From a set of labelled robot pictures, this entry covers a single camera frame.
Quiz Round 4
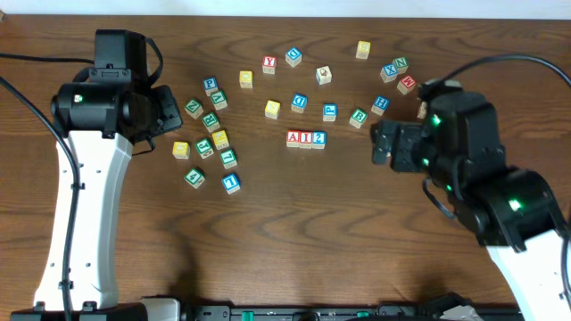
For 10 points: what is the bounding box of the blue 2 block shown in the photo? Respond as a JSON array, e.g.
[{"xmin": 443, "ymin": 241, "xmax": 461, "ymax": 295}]
[{"xmin": 311, "ymin": 131, "xmax": 327, "ymax": 149}]

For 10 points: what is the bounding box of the red I block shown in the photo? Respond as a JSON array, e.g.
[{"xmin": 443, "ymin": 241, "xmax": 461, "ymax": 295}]
[{"xmin": 299, "ymin": 131, "xmax": 313, "ymax": 149}]

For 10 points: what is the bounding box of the red A block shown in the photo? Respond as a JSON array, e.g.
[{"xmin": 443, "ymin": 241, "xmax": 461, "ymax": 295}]
[{"xmin": 286, "ymin": 130, "xmax": 300, "ymax": 148}]

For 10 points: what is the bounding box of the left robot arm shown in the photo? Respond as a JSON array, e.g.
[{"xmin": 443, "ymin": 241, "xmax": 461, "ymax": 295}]
[{"xmin": 11, "ymin": 29, "xmax": 186, "ymax": 320}]

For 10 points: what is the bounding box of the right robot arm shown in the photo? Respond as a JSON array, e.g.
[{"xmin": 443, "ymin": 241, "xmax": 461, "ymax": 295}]
[{"xmin": 371, "ymin": 80, "xmax": 570, "ymax": 320}]

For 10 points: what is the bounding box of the white picture block right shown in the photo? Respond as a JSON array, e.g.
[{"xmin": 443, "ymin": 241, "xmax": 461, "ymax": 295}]
[{"xmin": 417, "ymin": 102, "xmax": 427, "ymax": 119}]

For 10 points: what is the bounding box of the white picture block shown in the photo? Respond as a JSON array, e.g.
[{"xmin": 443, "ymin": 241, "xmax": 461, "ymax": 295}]
[
  {"xmin": 417, "ymin": 102, "xmax": 427, "ymax": 119},
  {"xmin": 316, "ymin": 66, "xmax": 333, "ymax": 86}
]

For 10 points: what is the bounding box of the red M block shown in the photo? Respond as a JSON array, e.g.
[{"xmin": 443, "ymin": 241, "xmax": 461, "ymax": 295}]
[{"xmin": 397, "ymin": 75, "xmax": 418, "ymax": 95}]

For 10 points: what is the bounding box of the green Z block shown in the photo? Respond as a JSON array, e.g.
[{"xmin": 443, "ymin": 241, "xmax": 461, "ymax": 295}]
[{"xmin": 185, "ymin": 98, "xmax": 204, "ymax": 119}]

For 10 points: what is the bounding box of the yellow C block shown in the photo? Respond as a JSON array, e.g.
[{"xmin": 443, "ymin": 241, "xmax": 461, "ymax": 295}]
[{"xmin": 172, "ymin": 141, "xmax": 191, "ymax": 160}]

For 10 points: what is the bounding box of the blue H block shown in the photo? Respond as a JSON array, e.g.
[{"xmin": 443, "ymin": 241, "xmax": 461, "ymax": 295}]
[{"xmin": 371, "ymin": 95, "xmax": 390, "ymax": 116}]

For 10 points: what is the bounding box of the blue P block left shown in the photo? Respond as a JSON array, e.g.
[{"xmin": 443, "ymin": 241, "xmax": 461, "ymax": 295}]
[{"xmin": 203, "ymin": 77, "xmax": 219, "ymax": 96}]

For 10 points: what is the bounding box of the blue p block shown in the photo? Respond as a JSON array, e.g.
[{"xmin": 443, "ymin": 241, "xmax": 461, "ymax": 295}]
[
  {"xmin": 203, "ymin": 77, "xmax": 219, "ymax": 96},
  {"xmin": 322, "ymin": 103, "xmax": 338, "ymax": 122}
]

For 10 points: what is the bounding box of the green N block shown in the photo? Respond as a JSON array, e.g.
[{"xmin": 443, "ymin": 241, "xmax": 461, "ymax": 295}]
[{"xmin": 393, "ymin": 57, "xmax": 410, "ymax": 74}]

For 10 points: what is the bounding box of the green R block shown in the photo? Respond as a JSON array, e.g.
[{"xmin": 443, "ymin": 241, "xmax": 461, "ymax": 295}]
[{"xmin": 202, "ymin": 111, "xmax": 220, "ymax": 133}]

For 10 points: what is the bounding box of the blue X block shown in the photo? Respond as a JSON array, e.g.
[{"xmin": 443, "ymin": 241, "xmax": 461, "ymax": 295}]
[{"xmin": 380, "ymin": 63, "xmax": 399, "ymax": 83}]

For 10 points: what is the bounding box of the green J block left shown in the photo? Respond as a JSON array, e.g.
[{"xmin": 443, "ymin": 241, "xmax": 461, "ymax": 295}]
[{"xmin": 194, "ymin": 137, "xmax": 214, "ymax": 159}]

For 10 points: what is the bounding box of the green V block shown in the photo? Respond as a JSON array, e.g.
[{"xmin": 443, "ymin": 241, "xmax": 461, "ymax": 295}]
[{"xmin": 211, "ymin": 90, "xmax": 228, "ymax": 111}]

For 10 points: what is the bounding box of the green B block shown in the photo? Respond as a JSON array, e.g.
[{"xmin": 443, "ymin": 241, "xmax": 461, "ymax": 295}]
[{"xmin": 349, "ymin": 108, "xmax": 368, "ymax": 128}]

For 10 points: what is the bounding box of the green 4 block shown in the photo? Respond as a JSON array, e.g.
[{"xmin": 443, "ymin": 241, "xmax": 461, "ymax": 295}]
[{"xmin": 184, "ymin": 168, "xmax": 205, "ymax": 189}]

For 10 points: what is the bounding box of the yellow K block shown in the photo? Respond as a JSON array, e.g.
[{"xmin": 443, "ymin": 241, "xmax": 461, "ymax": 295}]
[{"xmin": 212, "ymin": 130, "xmax": 230, "ymax": 151}]

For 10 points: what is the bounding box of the green L block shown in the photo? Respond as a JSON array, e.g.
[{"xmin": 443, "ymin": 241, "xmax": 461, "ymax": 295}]
[{"xmin": 219, "ymin": 148, "xmax": 237, "ymax": 169}]

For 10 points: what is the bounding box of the yellow O block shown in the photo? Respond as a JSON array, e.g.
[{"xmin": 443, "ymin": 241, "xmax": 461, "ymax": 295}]
[{"xmin": 239, "ymin": 70, "xmax": 253, "ymax": 88}]

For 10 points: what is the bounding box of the yellow block top right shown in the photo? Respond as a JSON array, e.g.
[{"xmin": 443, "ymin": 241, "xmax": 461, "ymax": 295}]
[{"xmin": 355, "ymin": 40, "xmax": 371, "ymax": 60}]

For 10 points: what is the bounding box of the blue P block centre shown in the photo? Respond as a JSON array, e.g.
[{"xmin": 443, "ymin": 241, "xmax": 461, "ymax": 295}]
[{"xmin": 322, "ymin": 103, "xmax": 338, "ymax": 122}]

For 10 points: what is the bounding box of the blue T block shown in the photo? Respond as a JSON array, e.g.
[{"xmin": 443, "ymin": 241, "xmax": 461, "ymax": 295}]
[{"xmin": 221, "ymin": 173, "xmax": 241, "ymax": 194}]

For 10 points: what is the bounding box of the white picture block centre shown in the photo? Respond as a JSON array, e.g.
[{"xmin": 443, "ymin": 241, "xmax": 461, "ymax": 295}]
[{"xmin": 316, "ymin": 66, "xmax": 333, "ymax": 86}]

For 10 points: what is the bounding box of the yellow S block centre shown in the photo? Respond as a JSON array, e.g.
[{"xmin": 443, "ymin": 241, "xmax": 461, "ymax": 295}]
[{"xmin": 264, "ymin": 100, "xmax": 281, "ymax": 119}]

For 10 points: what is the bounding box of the red Y block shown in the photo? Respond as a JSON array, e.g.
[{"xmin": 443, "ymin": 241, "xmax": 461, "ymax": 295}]
[{"xmin": 262, "ymin": 56, "xmax": 277, "ymax": 74}]

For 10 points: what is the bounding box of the blue D block lower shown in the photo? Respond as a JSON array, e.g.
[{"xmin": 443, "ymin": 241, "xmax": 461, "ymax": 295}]
[{"xmin": 291, "ymin": 94, "xmax": 308, "ymax": 113}]

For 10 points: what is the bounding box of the blue d block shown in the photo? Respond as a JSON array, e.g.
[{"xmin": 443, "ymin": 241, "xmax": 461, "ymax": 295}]
[
  {"xmin": 291, "ymin": 94, "xmax": 308, "ymax": 113},
  {"xmin": 285, "ymin": 46, "xmax": 302, "ymax": 68}
]

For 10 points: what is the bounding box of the blue D block top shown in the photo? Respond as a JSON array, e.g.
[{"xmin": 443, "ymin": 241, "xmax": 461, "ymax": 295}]
[{"xmin": 285, "ymin": 46, "xmax": 302, "ymax": 68}]

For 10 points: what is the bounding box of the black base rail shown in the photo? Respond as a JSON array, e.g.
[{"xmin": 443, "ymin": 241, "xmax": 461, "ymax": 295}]
[{"xmin": 191, "ymin": 292, "xmax": 527, "ymax": 321}]

